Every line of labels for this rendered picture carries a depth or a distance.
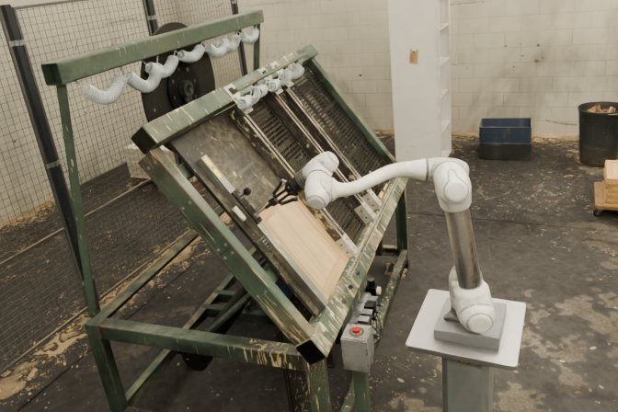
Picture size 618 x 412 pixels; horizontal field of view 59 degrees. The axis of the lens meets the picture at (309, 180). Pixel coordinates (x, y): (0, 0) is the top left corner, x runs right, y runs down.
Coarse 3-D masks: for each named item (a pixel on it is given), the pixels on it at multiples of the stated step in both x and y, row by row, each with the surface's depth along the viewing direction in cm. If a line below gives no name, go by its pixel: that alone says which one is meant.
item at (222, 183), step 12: (204, 156) 261; (204, 168) 260; (216, 168) 263; (216, 180) 260; (228, 192) 261; (252, 228) 264; (264, 228) 265; (276, 240) 267; (276, 252) 265; (288, 264) 265; (300, 276) 266; (312, 288) 267; (312, 300) 269; (324, 300) 269
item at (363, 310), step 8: (368, 280) 306; (360, 288) 302; (368, 288) 306; (376, 288) 307; (360, 296) 301; (368, 296) 296; (376, 296) 295; (352, 304) 286; (360, 304) 294; (368, 304) 289; (376, 304) 294; (352, 312) 287; (360, 312) 288; (368, 312) 283; (376, 312) 289; (344, 320) 272; (352, 320) 282; (360, 320) 277; (368, 320) 277; (376, 320) 283; (344, 328) 273; (376, 328) 295; (376, 336) 291
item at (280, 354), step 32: (256, 256) 488; (128, 288) 328; (224, 288) 442; (288, 288) 371; (96, 320) 299; (192, 320) 394; (384, 320) 377; (96, 352) 302; (192, 352) 276; (224, 352) 268; (256, 352) 261; (288, 352) 256; (288, 384) 277; (320, 384) 255; (352, 384) 317
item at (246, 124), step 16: (240, 96) 301; (256, 96) 293; (240, 112) 298; (240, 128) 302; (256, 128) 303; (256, 144) 303; (272, 144) 306; (272, 160) 303; (288, 176) 303; (304, 192) 304; (336, 224) 310; (336, 240) 309; (352, 256) 309
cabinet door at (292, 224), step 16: (272, 208) 283; (288, 208) 294; (304, 208) 305; (272, 224) 276; (288, 224) 285; (304, 224) 297; (320, 224) 308; (288, 240) 278; (304, 240) 289; (320, 240) 300; (304, 256) 281; (320, 256) 292; (336, 256) 303; (320, 272) 284; (336, 272) 294; (320, 288) 276
